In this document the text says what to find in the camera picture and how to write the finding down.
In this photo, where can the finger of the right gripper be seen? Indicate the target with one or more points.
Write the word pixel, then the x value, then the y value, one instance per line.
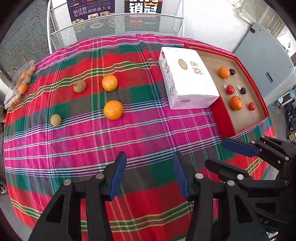
pixel 228 172
pixel 272 150

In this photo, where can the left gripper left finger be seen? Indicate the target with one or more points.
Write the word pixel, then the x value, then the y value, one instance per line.
pixel 61 219

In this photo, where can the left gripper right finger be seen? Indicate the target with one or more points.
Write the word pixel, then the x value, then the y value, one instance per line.
pixel 221 211

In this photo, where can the deep orange mandarin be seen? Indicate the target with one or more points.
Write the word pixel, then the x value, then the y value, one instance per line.
pixel 235 103

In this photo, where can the dark plum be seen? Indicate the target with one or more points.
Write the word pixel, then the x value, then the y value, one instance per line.
pixel 232 71
pixel 243 90

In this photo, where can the yellow orange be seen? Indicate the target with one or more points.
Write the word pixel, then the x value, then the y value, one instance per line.
pixel 113 109
pixel 109 82

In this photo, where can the small red tomato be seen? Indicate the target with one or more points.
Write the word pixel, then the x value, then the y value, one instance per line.
pixel 230 90

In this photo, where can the small green kiwi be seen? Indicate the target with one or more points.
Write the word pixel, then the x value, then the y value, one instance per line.
pixel 55 120

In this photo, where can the dark plum front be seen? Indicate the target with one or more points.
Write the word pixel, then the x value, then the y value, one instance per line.
pixel 232 71

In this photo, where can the red cardboard box tray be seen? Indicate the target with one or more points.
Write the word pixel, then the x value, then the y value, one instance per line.
pixel 231 123

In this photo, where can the grey metal cabinet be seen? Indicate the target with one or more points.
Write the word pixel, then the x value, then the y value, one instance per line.
pixel 268 63

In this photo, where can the plaid tablecloth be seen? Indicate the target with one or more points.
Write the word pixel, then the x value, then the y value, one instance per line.
pixel 39 157

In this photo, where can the white pink tissue pack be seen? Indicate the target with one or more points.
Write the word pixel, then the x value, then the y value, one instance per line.
pixel 188 83

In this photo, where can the clear plastic fruit bag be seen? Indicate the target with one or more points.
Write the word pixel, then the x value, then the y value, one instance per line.
pixel 19 84

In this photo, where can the studded metal door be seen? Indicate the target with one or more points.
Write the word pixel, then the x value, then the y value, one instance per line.
pixel 26 39

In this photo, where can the white metal mesh rack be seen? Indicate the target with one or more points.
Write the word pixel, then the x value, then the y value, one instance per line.
pixel 61 32

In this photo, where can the dark purple cookbook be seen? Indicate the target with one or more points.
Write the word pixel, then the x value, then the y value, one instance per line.
pixel 81 10

